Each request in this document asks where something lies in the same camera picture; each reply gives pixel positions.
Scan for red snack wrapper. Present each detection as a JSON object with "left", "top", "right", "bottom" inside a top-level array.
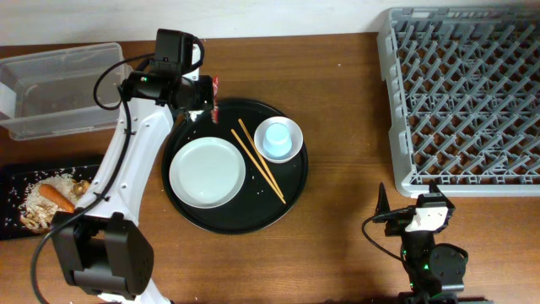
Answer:
[{"left": 211, "top": 76, "right": 219, "bottom": 124}]

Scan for white plate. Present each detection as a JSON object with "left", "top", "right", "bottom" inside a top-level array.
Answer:
[{"left": 168, "top": 137, "right": 246, "bottom": 209}]

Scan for brown food chunk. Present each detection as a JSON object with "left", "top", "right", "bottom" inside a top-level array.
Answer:
[{"left": 71, "top": 180, "right": 90, "bottom": 197}]

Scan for orange carrot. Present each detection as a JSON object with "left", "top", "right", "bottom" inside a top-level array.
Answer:
[{"left": 39, "top": 184, "right": 75, "bottom": 213}]

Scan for rice and noodle scraps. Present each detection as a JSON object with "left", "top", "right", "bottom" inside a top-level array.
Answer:
[{"left": 19, "top": 174, "right": 81, "bottom": 233}]

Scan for white tissue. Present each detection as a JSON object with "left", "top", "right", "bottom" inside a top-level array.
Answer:
[{"left": 187, "top": 110, "right": 205, "bottom": 122}]

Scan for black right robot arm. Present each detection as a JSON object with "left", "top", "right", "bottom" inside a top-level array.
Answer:
[{"left": 362, "top": 182, "right": 488, "bottom": 304}]

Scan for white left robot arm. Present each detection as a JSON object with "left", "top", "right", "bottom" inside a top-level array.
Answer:
[{"left": 51, "top": 72, "right": 219, "bottom": 303}]

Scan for grey dishwasher rack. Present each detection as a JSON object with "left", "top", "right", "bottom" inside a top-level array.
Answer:
[{"left": 377, "top": 6, "right": 539, "bottom": 198}]

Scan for wooden chopstick upper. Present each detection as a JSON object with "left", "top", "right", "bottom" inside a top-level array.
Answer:
[{"left": 238, "top": 118, "right": 284, "bottom": 198}]

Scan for wooden chopstick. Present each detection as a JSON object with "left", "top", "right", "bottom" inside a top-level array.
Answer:
[
  {"left": 230, "top": 129, "right": 286, "bottom": 204},
  {"left": 238, "top": 118, "right": 284, "bottom": 198}
]

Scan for wooden chopstick lower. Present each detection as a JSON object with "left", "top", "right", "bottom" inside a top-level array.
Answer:
[{"left": 230, "top": 129, "right": 286, "bottom": 204}]

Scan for round black serving tray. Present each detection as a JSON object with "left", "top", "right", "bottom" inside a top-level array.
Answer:
[{"left": 161, "top": 97, "right": 309, "bottom": 235}]

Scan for white bowl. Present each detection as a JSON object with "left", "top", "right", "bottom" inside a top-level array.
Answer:
[{"left": 254, "top": 117, "right": 304, "bottom": 164}]

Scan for light blue plastic cup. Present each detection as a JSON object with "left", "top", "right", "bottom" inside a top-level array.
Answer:
[{"left": 263, "top": 123, "right": 292, "bottom": 158}]

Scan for clear plastic bin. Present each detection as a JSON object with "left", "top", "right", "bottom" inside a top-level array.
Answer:
[{"left": 1, "top": 43, "right": 124, "bottom": 141}]

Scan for black rectangular tray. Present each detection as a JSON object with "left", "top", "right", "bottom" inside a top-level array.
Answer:
[{"left": 1, "top": 155, "right": 103, "bottom": 240}]

